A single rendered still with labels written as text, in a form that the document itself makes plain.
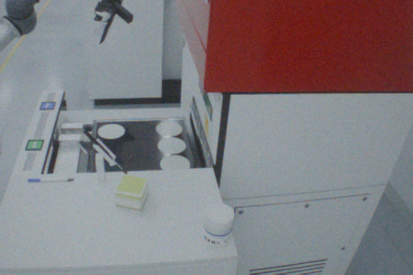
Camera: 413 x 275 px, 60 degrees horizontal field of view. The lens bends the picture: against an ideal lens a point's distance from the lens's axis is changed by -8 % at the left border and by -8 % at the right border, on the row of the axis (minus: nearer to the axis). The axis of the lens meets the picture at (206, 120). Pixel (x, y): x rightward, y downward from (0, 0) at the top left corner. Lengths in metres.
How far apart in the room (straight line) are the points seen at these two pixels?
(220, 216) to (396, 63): 0.71
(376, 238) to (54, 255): 2.01
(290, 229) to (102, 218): 0.76
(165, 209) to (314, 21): 0.64
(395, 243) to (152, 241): 1.88
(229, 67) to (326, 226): 0.83
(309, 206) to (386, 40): 0.65
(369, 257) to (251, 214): 1.19
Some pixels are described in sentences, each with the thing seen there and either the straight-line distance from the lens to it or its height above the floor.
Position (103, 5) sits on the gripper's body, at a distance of 1.71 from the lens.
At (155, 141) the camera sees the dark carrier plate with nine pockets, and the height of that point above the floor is 0.90.
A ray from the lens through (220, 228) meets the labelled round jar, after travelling 0.92.
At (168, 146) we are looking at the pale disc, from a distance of 1.39.
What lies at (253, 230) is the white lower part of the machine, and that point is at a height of 0.65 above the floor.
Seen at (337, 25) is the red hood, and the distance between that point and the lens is 1.10.
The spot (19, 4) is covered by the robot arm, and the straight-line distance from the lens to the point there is 1.66.
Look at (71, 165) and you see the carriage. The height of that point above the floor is 0.88.
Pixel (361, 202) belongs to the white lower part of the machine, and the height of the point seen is 0.74.
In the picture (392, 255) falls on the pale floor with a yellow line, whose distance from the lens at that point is 2.52.
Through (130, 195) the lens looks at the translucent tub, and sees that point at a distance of 1.01.
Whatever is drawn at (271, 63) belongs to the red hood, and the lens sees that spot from 1.07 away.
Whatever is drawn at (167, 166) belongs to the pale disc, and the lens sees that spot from 1.30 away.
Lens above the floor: 1.72
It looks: 32 degrees down
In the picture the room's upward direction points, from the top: 5 degrees clockwise
